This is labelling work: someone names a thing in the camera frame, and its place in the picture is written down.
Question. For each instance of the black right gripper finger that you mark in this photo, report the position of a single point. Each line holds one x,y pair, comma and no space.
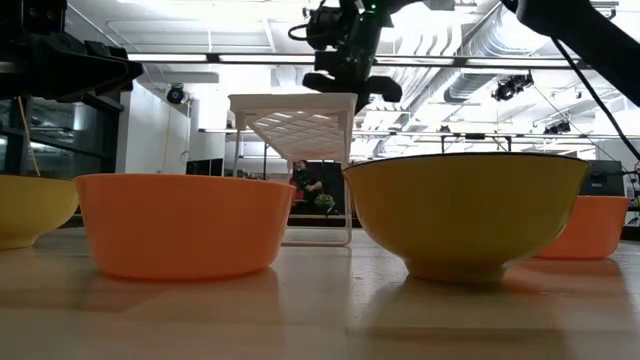
387,89
320,82

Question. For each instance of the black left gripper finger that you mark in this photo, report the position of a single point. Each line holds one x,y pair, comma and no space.
107,49
85,75

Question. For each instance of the yellow patterned ceramic bowl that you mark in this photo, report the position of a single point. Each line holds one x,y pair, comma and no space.
30,210
465,215

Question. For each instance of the orange plastic bowl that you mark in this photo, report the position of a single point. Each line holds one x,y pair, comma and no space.
185,225
595,225

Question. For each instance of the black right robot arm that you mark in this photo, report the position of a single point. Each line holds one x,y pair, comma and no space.
590,35

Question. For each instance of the long linear light fixture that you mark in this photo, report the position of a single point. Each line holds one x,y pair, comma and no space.
170,57

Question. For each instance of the black round mounted device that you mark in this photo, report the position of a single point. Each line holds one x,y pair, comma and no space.
175,94

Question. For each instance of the person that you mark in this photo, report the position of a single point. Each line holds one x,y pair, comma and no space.
302,180

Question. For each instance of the green leafy decoration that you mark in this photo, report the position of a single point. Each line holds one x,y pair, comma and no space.
324,201

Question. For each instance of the black ceiling spotlight cluster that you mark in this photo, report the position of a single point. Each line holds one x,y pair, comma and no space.
510,87

